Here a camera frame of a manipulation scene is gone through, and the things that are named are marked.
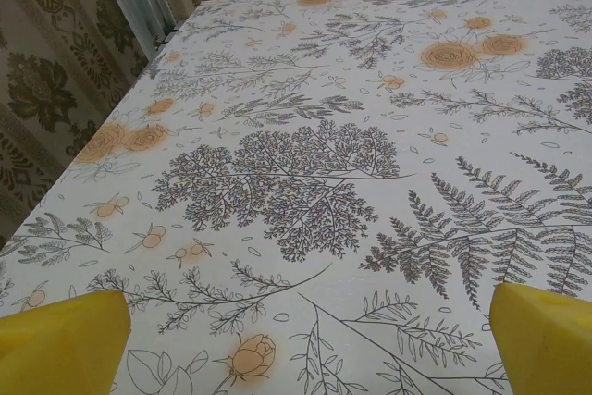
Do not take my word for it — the floral printed tablecloth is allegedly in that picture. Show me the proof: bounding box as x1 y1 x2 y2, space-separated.
0 0 592 395

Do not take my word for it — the aluminium frame corner post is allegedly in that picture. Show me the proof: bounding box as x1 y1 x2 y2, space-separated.
90 0 180 53

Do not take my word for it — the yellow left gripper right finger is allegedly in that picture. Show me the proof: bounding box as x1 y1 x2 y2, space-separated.
489 284 592 395

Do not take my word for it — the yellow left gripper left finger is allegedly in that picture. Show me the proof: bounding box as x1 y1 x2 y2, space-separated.
0 289 132 395

